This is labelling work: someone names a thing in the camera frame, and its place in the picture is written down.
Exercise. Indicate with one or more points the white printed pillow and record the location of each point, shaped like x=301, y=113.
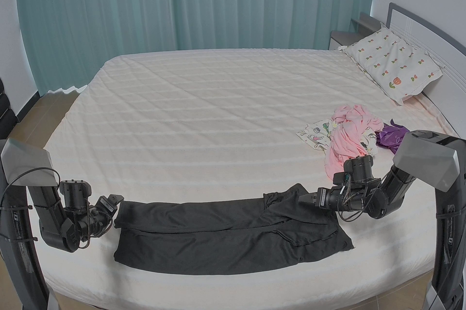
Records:
x=393, y=61

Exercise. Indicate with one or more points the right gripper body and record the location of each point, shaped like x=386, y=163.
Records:
x=326, y=198

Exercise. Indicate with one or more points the black polo shirt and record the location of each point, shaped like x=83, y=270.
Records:
x=218, y=239

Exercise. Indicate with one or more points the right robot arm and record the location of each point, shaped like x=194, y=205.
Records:
x=429, y=159

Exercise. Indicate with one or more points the black chest of drawers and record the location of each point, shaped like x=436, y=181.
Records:
x=7, y=112

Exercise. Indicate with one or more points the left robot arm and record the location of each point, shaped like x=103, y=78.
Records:
x=25, y=163

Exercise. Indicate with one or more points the white printed garment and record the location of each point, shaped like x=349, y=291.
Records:
x=315, y=132

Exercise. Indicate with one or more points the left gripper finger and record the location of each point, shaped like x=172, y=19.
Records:
x=117, y=198

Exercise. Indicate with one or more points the bed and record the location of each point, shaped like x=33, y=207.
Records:
x=218, y=101

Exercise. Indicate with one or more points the purple garment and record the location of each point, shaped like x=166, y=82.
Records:
x=391, y=137

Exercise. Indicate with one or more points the grey bedside table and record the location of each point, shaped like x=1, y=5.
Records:
x=342, y=38

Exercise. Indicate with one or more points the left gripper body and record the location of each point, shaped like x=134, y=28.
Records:
x=106, y=206

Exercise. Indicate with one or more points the pink garment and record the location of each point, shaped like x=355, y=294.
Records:
x=342, y=144

